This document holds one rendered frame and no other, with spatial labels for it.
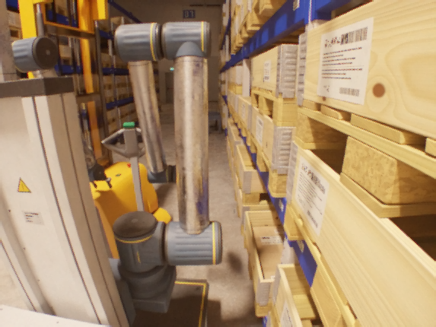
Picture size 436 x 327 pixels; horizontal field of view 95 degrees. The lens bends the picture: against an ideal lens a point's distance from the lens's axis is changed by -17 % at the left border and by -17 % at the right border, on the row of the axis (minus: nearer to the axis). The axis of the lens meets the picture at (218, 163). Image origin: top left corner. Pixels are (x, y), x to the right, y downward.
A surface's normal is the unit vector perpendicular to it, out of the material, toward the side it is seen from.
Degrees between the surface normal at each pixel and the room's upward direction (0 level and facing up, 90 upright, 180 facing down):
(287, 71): 90
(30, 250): 90
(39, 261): 90
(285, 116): 90
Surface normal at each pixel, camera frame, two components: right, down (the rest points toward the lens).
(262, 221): 0.02, 0.34
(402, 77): -1.00, 0.00
